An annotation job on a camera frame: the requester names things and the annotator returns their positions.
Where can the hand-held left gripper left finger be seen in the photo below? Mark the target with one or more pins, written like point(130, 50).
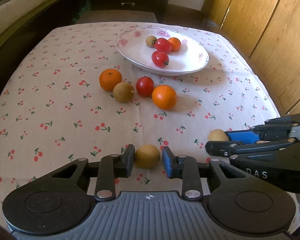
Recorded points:
point(128, 162)

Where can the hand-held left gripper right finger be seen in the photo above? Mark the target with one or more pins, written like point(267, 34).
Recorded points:
point(167, 162)

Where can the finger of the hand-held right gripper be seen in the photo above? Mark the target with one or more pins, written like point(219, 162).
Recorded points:
point(217, 149)
point(242, 136)

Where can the brown longan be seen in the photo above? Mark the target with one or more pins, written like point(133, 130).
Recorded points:
point(147, 156)
point(123, 92)
point(218, 135)
point(151, 41)

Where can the white floral plate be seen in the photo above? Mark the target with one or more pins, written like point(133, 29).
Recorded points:
point(185, 60)

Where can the red tomato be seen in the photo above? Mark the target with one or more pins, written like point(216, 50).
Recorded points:
point(145, 86)
point(162, 45)
point(160, 59)

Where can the orange mandarin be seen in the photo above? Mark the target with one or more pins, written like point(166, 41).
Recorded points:
point(110, 79)
point(164, 97)
point(175, 44)

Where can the cherry print tablecloth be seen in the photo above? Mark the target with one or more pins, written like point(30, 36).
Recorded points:
point(65, 105)

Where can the wooden wardrobe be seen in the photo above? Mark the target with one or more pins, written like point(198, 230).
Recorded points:
point(270, 35)

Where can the brown stool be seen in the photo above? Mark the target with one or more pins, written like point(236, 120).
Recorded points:
point(115, 17)

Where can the beige mattress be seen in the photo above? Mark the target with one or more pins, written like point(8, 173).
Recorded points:
point(27, 10)

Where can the dark bed frame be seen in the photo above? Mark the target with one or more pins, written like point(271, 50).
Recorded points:
point(27, 52)

